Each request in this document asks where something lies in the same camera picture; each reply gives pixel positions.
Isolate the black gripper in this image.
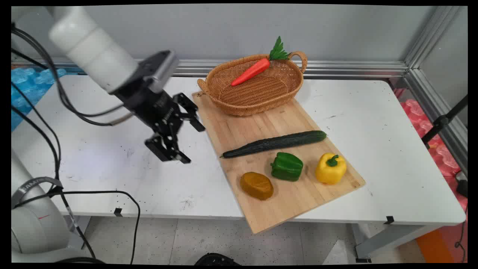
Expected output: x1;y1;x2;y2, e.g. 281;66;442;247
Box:
112;64;206;164

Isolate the brown toy potato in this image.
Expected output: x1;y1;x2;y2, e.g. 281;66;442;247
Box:
239;171;274;201

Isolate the woven wicker basket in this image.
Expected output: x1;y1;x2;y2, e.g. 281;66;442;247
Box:
197;50;308;117

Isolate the orange toy carrot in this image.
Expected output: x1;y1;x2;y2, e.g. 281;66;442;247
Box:
230;36;292;87

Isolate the dark green toy cucumber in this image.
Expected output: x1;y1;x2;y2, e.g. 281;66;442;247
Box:
220;130;328;159

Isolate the green toy bell pepper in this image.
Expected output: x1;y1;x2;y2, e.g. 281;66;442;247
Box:
270;152;304;182

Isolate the black round object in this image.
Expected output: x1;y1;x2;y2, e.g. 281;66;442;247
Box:
194;253;242;266

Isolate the wooden cutting board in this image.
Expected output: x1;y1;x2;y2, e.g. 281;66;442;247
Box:
191;91;367;235

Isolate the blue foam mat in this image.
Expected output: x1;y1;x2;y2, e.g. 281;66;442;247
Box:
11;67;77;132

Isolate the yellow toy bell pepper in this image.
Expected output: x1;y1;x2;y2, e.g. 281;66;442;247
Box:
314;152;348;186

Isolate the grey table leg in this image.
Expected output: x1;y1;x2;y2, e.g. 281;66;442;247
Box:
350;222;446;263

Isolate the black tripod stand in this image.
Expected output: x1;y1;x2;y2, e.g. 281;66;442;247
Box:
421;95;468;150

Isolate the red foam mat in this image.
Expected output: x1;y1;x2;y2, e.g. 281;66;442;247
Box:
395;87;468;211

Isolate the orange floor mat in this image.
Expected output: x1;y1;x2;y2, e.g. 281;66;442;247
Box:
416;227;468;263

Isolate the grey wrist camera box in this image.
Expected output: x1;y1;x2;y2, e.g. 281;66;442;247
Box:
139;50;180;94

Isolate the grey velcro strap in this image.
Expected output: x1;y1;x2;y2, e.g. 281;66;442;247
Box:
11;176;64;208

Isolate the aluminium frame rail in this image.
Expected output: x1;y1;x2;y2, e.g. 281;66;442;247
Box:
11;56;408;80

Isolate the aluminium frame post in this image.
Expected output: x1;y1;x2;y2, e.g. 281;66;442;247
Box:
403;6;468;177

